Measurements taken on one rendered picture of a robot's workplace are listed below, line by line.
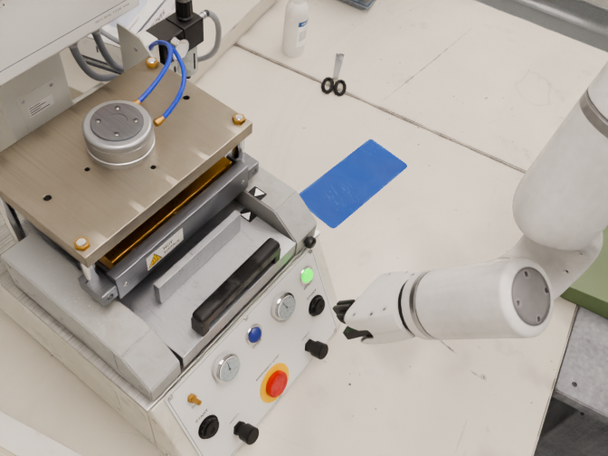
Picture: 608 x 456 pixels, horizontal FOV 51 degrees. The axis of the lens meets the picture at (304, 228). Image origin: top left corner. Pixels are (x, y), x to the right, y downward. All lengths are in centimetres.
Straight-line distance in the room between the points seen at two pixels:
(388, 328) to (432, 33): 97
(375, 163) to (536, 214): 70
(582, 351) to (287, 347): 51
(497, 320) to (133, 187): 42
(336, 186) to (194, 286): 48
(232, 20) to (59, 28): 71
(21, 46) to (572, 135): 59
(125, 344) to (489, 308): 40
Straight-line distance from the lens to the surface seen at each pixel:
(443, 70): 153
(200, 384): 85
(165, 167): 76
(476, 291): 69
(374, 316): 81
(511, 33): 171
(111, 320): 78
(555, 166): 60
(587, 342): 120
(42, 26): 82
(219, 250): 86
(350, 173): 125
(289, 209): 88
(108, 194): 75
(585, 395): 115
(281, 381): 96
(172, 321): 81
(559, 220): 61
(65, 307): 80
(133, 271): 76
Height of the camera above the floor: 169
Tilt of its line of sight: 54 degrees down
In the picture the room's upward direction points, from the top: 10 degrees clockwise
